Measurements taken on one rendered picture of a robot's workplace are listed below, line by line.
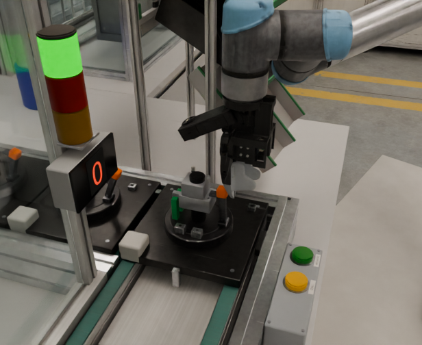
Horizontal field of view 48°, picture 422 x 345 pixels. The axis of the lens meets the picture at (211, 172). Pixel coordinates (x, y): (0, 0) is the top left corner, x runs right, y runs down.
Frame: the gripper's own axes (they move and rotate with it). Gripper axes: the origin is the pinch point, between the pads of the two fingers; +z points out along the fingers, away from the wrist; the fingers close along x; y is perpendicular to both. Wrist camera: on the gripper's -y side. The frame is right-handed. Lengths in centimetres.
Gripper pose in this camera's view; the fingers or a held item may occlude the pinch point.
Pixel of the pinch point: (229, 190)
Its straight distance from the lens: 89.3
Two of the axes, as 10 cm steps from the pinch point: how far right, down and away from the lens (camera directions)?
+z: 0.0, 8.3, 5.6
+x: 3.1, -5.3, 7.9
